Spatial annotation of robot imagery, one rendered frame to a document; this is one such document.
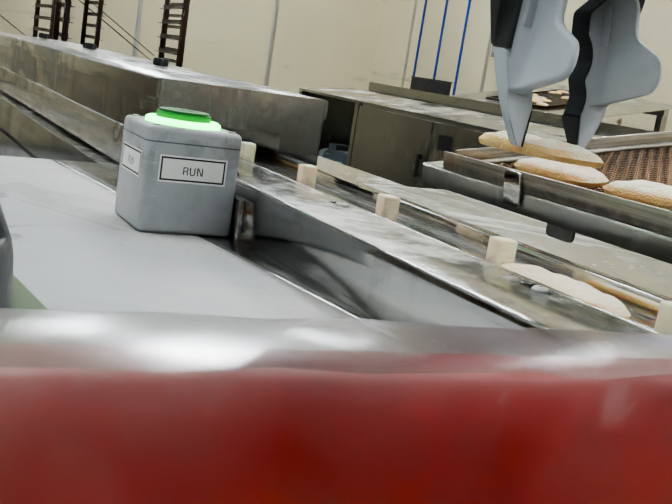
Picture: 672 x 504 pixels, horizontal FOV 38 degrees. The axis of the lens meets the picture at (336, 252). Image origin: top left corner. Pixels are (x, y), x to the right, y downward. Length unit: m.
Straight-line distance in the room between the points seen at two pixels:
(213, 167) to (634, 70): 0.30
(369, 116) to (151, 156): 4.30
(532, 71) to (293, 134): 0.49
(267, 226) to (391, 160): 4.07
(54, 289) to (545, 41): 0.29
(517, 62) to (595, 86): 0.06
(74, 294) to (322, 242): 0.16
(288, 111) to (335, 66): 7.34
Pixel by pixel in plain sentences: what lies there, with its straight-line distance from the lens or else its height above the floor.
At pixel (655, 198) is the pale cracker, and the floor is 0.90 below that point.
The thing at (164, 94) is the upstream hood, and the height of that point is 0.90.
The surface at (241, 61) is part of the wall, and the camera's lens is 7.99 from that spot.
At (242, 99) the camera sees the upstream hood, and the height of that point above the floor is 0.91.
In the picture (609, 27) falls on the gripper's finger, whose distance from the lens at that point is 0.59.
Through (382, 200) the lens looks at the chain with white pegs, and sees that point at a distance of 0.70.
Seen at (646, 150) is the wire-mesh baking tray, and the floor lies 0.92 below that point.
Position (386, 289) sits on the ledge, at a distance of 0.52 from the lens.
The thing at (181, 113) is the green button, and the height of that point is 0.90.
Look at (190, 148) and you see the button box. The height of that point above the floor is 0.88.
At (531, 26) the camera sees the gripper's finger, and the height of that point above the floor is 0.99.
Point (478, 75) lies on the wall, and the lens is 7.14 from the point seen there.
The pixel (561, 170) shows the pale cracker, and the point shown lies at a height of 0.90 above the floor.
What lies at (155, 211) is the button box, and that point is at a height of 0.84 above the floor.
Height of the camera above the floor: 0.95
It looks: 11 degrees down
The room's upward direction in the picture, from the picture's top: 9 degrees clockwise
